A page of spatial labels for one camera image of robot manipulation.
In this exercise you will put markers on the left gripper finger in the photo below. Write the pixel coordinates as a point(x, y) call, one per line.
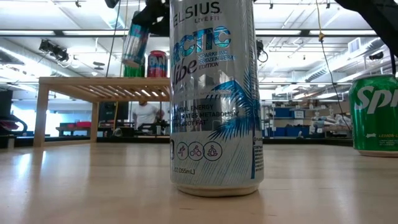
point(161, 28)
point(145, 17)

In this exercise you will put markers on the slim blue silver can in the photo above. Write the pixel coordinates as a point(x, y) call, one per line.
point(135, 43)

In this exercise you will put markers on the orange Fanta can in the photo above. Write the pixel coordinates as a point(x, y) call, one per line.
point(157, 63)

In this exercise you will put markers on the green Sprite can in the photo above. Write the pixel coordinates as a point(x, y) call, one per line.
point(376, 118)
point(134, 72)

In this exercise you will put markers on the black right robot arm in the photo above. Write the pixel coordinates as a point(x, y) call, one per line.
point(373, 18)

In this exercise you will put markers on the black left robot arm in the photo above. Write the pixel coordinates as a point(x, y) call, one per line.
point(111, 2)

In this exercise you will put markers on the wooden slatted shelf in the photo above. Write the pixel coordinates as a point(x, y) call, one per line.
point(102, 81)

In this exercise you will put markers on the person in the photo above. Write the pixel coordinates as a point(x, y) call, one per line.
point(145, 113)

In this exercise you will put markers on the tall silver Celsius can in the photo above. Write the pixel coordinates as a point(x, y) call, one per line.
point(214, 109)

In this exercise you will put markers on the black monitor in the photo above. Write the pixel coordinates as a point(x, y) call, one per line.
point(112, 112)

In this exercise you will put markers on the bench with red top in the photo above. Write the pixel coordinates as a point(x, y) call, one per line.
point(82, 125)

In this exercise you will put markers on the shelving with blue bins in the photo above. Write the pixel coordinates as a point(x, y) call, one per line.
point(289, 130)

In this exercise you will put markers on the dark machine with red part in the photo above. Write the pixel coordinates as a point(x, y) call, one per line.
point(4, 102)

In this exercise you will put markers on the black ceiling camera rig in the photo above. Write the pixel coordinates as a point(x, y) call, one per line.
point(54, 51)

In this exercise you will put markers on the silver ventilation duct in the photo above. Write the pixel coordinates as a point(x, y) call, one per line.
point(342, 67)

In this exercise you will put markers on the black aluminium table frame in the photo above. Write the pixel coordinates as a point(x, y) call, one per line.
point(311, 142)

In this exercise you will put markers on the black duct-mounted device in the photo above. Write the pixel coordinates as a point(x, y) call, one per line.
point(376, 56)

